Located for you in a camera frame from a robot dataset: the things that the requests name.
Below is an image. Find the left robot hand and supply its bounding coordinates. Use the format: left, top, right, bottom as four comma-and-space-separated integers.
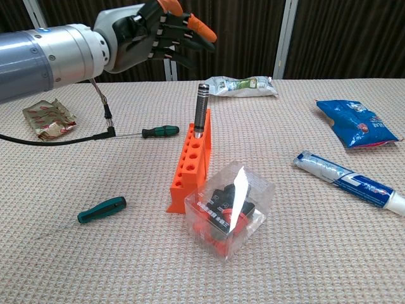
93, 0, 218, 74

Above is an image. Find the white frame post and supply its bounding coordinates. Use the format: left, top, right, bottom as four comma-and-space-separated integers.
163, 56, 178, 82
22, 0, 48, 31
272, 0, 300, 80

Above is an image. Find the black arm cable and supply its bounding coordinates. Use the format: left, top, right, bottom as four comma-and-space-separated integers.
0, 78, 117, 146

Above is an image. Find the blue white toothpaste tube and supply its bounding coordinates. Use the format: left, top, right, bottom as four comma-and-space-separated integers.
292, 150, 405, 218

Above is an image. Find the clear plastic box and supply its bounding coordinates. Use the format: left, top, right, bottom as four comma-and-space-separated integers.
184, 160, 275, 262

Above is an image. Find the gold red wrapper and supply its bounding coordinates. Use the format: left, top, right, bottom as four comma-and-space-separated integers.
22, 98, 78, 142

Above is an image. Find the blue snack bag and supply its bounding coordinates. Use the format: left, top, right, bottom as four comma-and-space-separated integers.
314, 99, 405, 149

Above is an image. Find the metal handled screwdriver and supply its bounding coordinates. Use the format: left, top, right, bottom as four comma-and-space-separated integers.
193, 82, 211, 139

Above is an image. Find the silver snack packet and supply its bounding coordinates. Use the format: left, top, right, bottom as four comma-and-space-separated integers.
204, 75, 279, 98

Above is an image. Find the orange tool holder rack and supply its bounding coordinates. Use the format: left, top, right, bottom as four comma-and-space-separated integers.
166, 108, 212, 215

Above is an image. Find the beige woven tablecloth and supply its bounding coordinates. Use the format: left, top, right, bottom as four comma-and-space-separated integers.
0, 78, 405, 304

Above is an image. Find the teal handled screwdriver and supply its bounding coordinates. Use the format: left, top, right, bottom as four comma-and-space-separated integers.
34, 196, 127, 240

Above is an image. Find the dark curtain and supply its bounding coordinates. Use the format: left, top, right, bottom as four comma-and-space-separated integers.
0, 0, 405, 84

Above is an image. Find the green black handled screwdriver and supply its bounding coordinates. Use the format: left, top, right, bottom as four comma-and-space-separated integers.
113, 125, 180, 139

